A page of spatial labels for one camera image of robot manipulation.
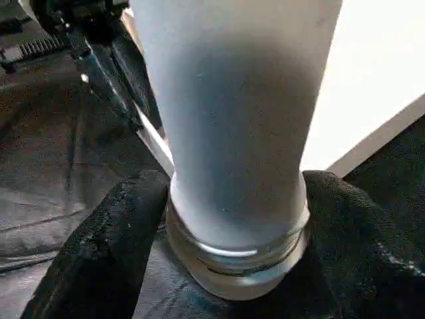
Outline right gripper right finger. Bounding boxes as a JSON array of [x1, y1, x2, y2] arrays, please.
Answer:
[[298, 169, 425, 319]]

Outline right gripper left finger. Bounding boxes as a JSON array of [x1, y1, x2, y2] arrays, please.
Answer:
[[21, 169, 171, 319]]

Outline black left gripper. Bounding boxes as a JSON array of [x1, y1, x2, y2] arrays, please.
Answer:
[[0, 0, 164, 133]]

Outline white plastic table leg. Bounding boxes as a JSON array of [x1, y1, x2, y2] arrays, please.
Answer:
[[128, 0, 343, 266]]

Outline white plastic table top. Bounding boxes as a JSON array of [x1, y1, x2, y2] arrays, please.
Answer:
[[119, 0, 425, 302]]

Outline black mat cloth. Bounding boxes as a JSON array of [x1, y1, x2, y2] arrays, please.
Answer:
[[0, 0, 425, 319]]

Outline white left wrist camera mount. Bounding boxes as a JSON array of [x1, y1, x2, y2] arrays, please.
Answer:
[[18, 0, 43, 21]]

